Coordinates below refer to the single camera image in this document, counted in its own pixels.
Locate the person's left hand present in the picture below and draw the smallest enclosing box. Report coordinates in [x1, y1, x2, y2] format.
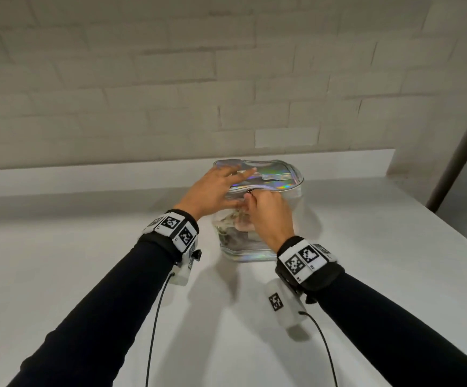
[173, 164, 258, 221]

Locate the person's right hand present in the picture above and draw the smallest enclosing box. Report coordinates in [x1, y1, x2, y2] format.
[243, 190, 295, 254]

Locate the clear plastic zip bag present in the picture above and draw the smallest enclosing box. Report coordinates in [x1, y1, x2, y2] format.
[211, 158, 305, 262]

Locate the beige power cord with plug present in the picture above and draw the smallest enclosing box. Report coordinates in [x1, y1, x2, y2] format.
[213, 209, 254, 248]

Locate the person's left forearm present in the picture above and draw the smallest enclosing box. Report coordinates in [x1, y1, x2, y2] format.
[7, 239, 178, 387]

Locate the person's right forearm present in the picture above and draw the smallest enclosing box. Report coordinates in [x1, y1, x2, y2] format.
[316, 271, 467, 387]

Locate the black left wristband with markers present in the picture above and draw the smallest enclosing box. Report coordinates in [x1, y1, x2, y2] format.
[138, 209, 203, 264]

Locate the black wristband with markers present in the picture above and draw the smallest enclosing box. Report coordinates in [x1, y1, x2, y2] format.
[275, 236, 345, 295]
[138, 209, 203, 264]

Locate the black right wristband with markers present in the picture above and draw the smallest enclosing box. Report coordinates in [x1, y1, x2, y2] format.
[275, 236, 345, 295]

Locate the grey metal pole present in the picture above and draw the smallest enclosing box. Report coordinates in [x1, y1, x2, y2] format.
[426, 86, 467, 213]

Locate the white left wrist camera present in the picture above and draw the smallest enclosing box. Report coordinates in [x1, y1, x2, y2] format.
[169, 247, 203, 286]

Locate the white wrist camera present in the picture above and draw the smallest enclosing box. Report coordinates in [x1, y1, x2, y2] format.
[169, 247, 203, 286]
[264, 277, 309, 329]

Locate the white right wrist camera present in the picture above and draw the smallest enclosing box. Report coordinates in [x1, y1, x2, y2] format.
[264, 277, 309, 329]

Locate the black right camera cable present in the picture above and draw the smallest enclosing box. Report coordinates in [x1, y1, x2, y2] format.
[297, 311, 339, 387]

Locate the black camera cable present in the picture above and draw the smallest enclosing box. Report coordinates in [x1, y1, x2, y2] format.
[297, 311, 339, 387]
[144, 271, 176, 387]

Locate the black left camera cable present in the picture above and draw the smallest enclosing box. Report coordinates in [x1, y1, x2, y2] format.
[144, 271, 176, 387]

